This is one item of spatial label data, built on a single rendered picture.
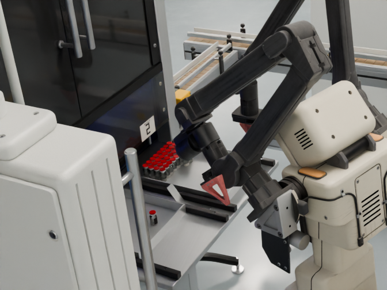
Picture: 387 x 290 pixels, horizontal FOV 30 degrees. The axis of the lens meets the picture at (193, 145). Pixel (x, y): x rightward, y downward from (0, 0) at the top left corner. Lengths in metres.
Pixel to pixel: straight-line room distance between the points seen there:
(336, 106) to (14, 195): 0.83
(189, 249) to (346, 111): 0.64
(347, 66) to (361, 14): 1.64
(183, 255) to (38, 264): 0.77
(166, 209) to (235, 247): 1.28
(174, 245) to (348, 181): 0.62
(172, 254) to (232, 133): 2.41
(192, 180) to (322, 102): 0.77
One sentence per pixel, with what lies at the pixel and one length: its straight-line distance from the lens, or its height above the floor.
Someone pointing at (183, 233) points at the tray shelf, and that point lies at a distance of 2.17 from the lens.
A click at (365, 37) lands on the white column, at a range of 3.67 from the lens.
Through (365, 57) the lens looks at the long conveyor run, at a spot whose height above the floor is 0.96.
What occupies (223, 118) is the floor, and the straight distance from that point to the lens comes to 4.63.
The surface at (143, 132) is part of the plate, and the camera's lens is 2.44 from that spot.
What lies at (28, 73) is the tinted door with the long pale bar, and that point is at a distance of 1.97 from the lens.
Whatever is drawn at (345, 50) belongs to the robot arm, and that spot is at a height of 1.39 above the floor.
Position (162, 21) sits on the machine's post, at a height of 1.34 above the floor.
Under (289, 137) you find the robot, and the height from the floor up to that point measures 1.30.
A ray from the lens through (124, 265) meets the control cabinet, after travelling 1.46.
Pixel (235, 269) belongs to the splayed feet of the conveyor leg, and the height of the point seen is 0.01.
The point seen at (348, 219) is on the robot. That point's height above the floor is 1.12.
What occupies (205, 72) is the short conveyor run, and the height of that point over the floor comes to 0.93.
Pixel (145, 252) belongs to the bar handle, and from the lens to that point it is 1.55.
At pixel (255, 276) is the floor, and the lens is 3.35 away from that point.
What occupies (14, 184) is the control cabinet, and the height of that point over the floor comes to 1.52.
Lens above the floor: 2.18
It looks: 30 degrees down
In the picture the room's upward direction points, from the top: 6 degrees counter-clockwise
